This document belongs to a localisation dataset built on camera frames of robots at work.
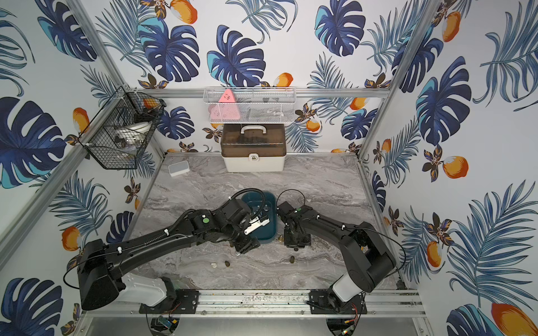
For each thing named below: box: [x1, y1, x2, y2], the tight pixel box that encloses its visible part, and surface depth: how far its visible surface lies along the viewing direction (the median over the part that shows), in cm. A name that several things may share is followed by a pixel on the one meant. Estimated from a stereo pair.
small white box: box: [168, 160, 190, 177], surface depth 116 cm
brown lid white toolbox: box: [220, 123, 287, 173], surface depth 105 cm
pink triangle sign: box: [208, 88, 241, 121], surface depth 92 cm
